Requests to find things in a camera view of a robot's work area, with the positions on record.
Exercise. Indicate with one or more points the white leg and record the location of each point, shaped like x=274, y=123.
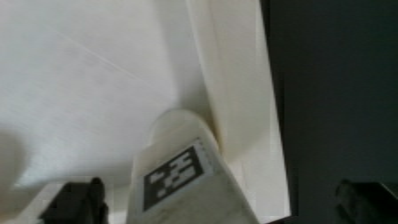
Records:
x=185, y=192

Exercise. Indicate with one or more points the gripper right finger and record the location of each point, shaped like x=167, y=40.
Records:
x=366, y=202

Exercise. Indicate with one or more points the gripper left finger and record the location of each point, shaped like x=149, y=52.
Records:
x=78, y=206

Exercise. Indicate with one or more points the white square table top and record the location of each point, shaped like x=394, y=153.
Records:
x=108, y=60

